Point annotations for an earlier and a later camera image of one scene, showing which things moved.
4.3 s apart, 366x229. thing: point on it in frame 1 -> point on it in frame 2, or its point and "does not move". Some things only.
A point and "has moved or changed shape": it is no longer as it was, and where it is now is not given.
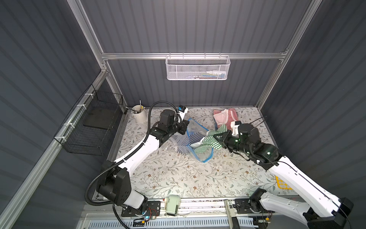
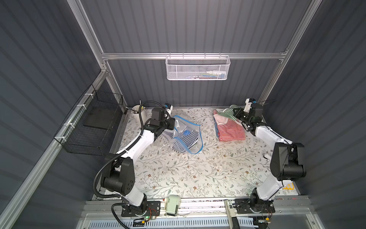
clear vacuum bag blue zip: x=181 y=143 has moved or changed shape
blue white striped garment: x=181 y=143 has moved or changed shape
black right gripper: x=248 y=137 -> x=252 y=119
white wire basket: x=198 y=67 does not move
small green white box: x=172 y=202 does not move
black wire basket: x=88 y=129 does not move
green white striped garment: x=209 y=141 -> x=228 y=112
